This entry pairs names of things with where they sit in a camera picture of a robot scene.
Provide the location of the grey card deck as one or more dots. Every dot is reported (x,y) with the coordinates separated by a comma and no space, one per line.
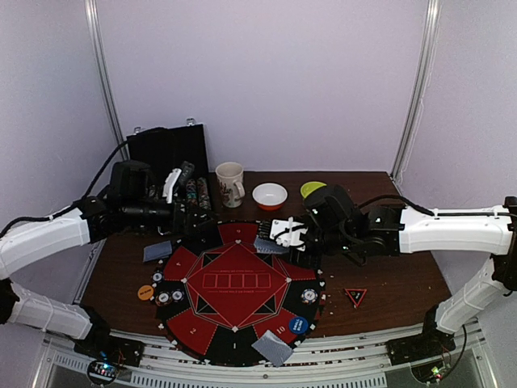
(266,246)

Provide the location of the face-down cards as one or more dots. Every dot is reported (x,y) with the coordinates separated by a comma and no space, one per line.
(157,251)

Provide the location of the aluminium frame post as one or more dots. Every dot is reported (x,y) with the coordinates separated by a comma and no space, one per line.
(422,78)
(92,19)

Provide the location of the white orange bowl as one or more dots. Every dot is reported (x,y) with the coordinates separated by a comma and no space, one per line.
(270,196)

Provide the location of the aluminium front rail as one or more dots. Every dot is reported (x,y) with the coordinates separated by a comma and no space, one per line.
(340,361)

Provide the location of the blue small blind button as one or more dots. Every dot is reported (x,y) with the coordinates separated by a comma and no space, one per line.
(298,325)

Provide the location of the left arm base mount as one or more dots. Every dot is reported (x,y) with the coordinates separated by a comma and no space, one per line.
(111,349)

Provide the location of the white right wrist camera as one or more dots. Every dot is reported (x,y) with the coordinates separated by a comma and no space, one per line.
(285,233)

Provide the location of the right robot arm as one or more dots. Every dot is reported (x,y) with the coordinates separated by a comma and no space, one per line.
(334,224)

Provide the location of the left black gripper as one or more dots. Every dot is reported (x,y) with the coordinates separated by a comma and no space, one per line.
(185,225)

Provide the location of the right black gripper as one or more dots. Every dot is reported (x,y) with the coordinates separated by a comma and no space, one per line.
(264,233)

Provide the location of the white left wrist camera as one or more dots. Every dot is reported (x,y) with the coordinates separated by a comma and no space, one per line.
(178,178)

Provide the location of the orange big blind button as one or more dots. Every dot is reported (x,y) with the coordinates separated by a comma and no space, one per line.
(145,293)

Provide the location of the face-down cards front edge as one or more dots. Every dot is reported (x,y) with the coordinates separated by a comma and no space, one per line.
(272,348)

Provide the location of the round red black poker mat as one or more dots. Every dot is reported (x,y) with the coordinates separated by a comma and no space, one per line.
(233,295)

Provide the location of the black poker chip case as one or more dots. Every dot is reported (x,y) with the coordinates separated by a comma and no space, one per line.
(156,152)

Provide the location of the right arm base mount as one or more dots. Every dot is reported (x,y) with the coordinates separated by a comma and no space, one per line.
(419,347)

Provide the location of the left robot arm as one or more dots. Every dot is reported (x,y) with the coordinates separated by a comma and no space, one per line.
(29,239)

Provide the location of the left aluminium frame post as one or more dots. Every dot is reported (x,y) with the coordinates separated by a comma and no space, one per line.
(92,19)

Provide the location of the lime green bowl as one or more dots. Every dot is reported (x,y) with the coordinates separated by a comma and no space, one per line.
(309,187)

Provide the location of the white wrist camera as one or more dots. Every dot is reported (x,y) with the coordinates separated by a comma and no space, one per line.
(285,233)
(178,178)

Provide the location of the black red triangular marker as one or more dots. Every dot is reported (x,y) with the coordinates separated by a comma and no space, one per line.
(356,296)

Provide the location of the stack of poker chips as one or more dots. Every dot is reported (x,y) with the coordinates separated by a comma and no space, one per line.
(309,296)

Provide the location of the poker chip stack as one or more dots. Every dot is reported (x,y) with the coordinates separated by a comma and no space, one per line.
(177,296)
(163,299)
(157,277)

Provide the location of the right aluminium frame post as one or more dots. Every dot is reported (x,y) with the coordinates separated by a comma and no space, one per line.
(422,78)

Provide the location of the white floral ceramic mug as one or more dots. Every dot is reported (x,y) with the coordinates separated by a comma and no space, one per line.
(231,186)

